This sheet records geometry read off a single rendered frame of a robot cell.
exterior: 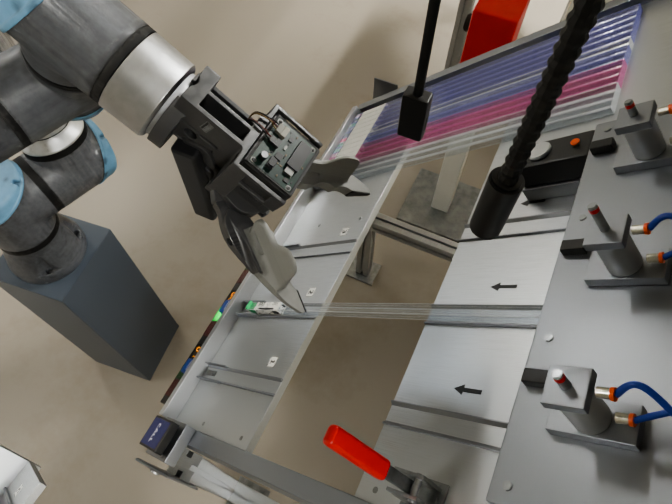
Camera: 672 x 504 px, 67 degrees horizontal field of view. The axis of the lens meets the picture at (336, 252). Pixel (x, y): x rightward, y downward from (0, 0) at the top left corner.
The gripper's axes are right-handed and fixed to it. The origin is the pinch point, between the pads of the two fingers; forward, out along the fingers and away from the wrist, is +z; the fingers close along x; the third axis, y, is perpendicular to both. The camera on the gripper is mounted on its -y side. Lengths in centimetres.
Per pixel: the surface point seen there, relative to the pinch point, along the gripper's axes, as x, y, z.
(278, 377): -9.7, -16.6, 7.9
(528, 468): -14.5, 20.7, 9.3
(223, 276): 30, -115, 15
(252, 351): -6.8, -25.2, 6.1
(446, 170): 83, -66, 45
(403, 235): 49, -59, 38
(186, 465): -23.0, -39.3, 10.9
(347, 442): -17.0, 10.2, 3.8
